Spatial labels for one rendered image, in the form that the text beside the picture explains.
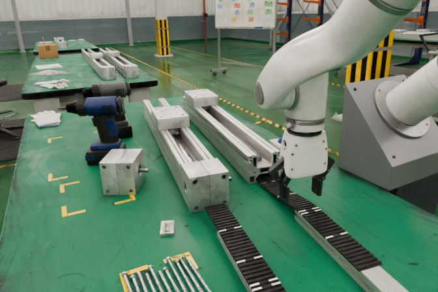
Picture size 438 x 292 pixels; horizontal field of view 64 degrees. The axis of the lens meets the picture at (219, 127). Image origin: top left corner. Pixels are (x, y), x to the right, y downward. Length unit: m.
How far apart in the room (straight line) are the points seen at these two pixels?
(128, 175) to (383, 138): 0.69
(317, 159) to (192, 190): 0.30
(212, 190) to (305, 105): 0.31
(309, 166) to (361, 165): 0.32
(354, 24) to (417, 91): 0.50
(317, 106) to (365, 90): 0.39
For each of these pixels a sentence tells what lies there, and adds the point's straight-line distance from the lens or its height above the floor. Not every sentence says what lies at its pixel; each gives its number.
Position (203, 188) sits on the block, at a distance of 0.85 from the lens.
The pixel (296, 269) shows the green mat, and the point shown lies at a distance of 0.72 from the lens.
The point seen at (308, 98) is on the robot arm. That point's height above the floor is 1.07.
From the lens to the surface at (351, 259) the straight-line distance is 0.71.
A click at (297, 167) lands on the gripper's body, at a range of 0.77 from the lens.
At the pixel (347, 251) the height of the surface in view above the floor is 0.81.
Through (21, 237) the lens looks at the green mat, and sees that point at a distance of 0.92.
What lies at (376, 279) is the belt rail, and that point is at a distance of 0.69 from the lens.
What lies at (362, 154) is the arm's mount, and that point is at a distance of 1.07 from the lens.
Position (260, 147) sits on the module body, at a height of 0.85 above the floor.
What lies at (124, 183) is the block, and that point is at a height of 0.82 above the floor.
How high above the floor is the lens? 1.24
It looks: 18 degrees down
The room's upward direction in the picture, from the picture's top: 2 degrees counter-clockwise
